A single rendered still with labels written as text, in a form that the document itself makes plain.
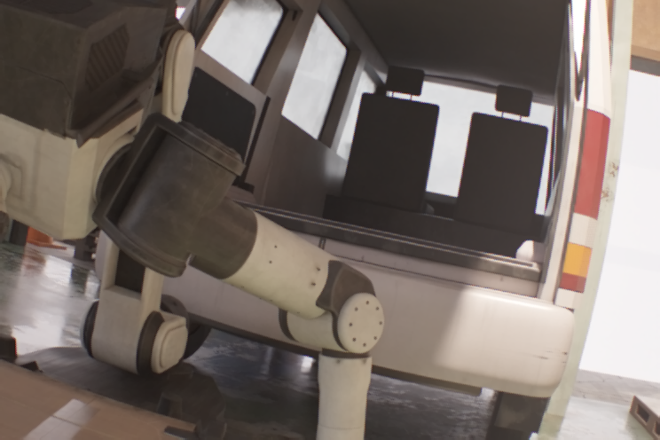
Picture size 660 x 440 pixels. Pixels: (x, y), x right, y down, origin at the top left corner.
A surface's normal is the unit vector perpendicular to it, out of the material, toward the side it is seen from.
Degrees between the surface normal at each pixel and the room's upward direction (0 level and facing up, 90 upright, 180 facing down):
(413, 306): 86
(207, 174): 103
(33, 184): 124
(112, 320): 84
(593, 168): 85
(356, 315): 83
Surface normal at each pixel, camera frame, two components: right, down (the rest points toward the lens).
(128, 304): -0.08, 0.05
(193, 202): 0.47, 0.28
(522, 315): -0.15, -0.40
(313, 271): 0.68, -0.03
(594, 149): 0.05, -0.15
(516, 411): -0.29, -0.13
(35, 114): -0.17, 0.48
